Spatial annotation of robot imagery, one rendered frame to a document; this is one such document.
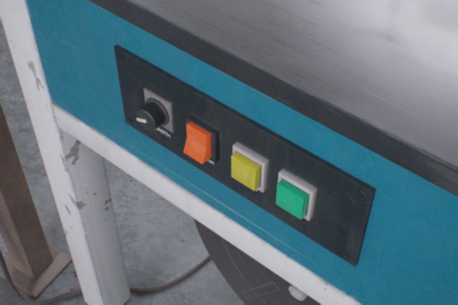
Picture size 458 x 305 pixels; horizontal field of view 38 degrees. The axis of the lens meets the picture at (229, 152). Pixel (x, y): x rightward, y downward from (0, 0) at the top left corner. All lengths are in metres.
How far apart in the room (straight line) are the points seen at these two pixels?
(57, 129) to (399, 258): 0.42
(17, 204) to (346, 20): 0.73
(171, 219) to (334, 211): 0.83
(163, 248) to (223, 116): 0.77
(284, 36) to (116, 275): 0.62
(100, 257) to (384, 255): 0.54
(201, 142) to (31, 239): 0.69
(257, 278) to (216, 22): 0.58
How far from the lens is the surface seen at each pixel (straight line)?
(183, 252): 1.25
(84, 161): 0.82
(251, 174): 0.50
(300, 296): 0.88
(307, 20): 0.49
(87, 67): 0.63
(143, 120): 0.55
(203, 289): 1.20
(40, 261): 1.23
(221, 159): 0.54
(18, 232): 1.14
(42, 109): 0.76
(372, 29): 0.49
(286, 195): 0.49
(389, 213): 0.46
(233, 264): 1.03
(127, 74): 0.57
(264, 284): 1.00
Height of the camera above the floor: 1.02
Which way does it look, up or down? 46 degrees down
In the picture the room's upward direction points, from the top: straight up
